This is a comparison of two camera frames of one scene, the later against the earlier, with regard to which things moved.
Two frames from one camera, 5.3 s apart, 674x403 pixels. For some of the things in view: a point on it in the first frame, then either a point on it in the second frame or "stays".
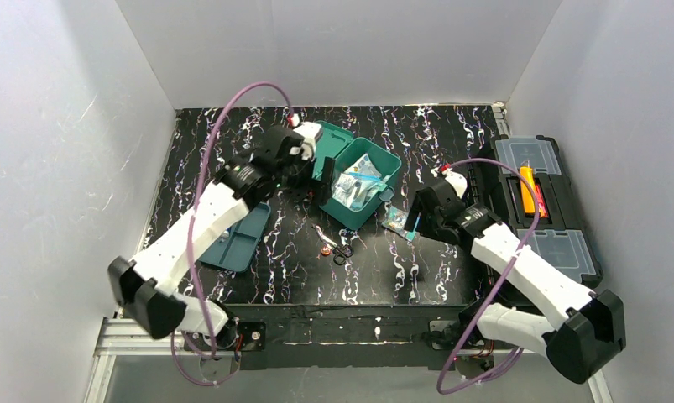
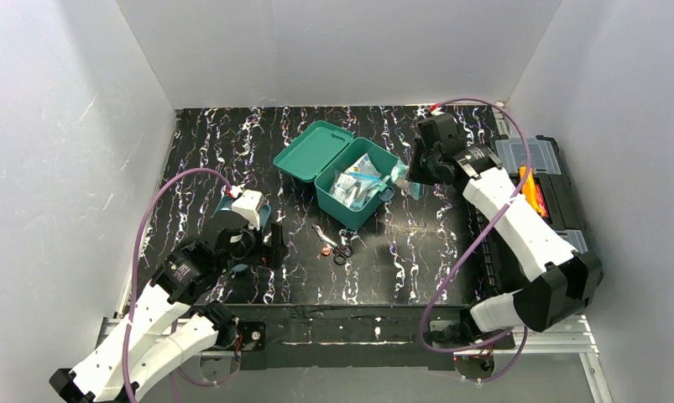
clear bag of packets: x=355 y=190 stays
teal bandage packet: x=396 y=221 -> x=399 y=173
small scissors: x=341 y=253 stays
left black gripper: x=307 y=175 -> x=268 y=248
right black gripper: x=421 y=208 -> x=421 y=169
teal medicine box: x=363 y=170 stays
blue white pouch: x=366 y=169 stays
